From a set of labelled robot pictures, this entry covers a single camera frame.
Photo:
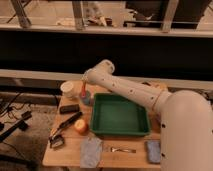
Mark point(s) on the orange red pepper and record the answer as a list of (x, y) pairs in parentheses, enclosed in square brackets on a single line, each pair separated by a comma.
[(83, 90)]

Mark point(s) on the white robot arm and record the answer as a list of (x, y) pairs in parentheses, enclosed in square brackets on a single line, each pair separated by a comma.
[(186, 118)]

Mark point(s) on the blue plastic cup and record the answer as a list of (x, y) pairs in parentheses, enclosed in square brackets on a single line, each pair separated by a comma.
[(86, 100)]

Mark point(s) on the white paper cup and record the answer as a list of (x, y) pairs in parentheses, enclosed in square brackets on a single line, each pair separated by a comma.
[(68, 90)]

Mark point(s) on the green plastic tray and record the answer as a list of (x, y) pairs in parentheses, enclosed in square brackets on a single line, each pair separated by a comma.
[(115, 115)]

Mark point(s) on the red yellow apple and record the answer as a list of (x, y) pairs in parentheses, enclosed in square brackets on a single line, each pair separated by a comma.
[(81, 126)]

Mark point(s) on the black rectangular block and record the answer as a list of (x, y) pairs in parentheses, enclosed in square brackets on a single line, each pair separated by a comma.
[(69, 108)]

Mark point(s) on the orange round object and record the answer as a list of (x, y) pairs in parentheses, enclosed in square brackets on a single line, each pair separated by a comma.
[(155, 85)]

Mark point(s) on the silver metal fork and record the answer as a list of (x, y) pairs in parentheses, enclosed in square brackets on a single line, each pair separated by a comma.
[(115, 149)]

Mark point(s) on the grey folded cloth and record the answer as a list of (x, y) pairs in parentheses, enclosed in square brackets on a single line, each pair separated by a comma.
[(90, 152)]

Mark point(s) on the wooden table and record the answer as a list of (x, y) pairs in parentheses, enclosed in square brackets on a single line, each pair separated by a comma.
[(69, 154)]

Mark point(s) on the blue sponge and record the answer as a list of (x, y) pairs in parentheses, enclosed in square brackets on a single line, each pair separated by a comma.
[(153, 151)]

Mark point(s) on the black equipment on floor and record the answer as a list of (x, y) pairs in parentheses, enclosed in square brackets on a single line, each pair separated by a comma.
[(21, 124)]

